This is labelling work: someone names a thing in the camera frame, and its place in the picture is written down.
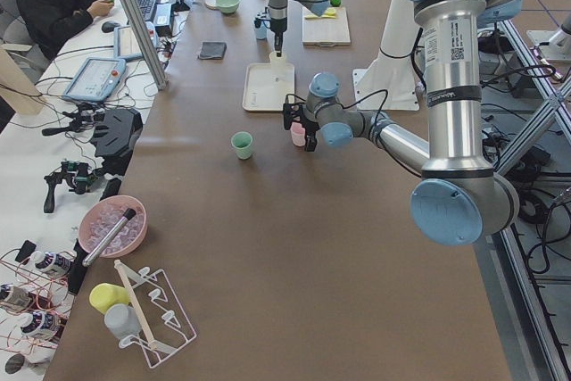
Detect cream serving tray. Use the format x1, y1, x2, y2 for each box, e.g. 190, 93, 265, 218
242, 62, 295, 112

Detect blue plastic cup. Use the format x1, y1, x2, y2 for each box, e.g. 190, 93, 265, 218
254, 25, 267, 40

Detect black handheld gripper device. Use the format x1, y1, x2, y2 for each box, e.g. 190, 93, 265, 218
41, 103, 104, 137

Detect teach pendant tablet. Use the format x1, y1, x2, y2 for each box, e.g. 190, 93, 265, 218
113, 21, 159, 62
62, 57, 126, 103

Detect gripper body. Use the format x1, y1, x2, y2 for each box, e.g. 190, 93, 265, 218
270, 18, 286, 37
302, 117, 320, 136

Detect white wire cup rack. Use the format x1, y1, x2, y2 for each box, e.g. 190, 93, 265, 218
114, 260, 198, 369

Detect cream plastic cup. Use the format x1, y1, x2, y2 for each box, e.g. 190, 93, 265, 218
269, 51, 287, 67

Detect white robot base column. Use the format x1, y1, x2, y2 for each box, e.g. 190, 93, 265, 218
353, 0, 419, 111

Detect dark grey cloth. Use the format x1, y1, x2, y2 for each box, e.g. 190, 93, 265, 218
198, 41, 227, 60

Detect clear ice cubes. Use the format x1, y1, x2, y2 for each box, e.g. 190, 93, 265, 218
83, 203, 145, 255

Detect grey plastic cup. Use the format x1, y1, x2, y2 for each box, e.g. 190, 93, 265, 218
104, 303, 142, 340

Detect wooden cutting board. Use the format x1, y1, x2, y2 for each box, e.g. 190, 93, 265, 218
302, 6, 351, 47

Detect aluminium frame post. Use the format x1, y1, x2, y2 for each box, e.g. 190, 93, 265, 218
120, 0, 168, 90

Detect green bowl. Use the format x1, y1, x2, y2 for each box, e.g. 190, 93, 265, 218
215, 0, 240, 14

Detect yellow-green plastic cup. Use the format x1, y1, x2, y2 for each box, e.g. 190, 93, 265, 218
89, 283, 130, 314

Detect pink bowl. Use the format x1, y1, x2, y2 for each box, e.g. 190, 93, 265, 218
79, 195, 148, 258

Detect green plastic cup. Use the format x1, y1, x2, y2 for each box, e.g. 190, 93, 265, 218
230, 131, 253, 161

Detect yellow plastic knife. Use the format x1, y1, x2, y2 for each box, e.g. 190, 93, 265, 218
303, 14, 337, 20

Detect pink plastic cup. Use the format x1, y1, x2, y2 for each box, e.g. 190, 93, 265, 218
290, 123, 305, 147

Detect black computer mouse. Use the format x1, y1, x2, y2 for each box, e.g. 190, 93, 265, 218
101, 21, 121, 34

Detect white labelled bottle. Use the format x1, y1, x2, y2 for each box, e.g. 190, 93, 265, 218
17, 311, 62, 340
29, 251, 71, 278
1, 284, 35, 311

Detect metal muddler black tip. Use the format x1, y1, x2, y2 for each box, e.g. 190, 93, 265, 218
82, 208, 137, 268

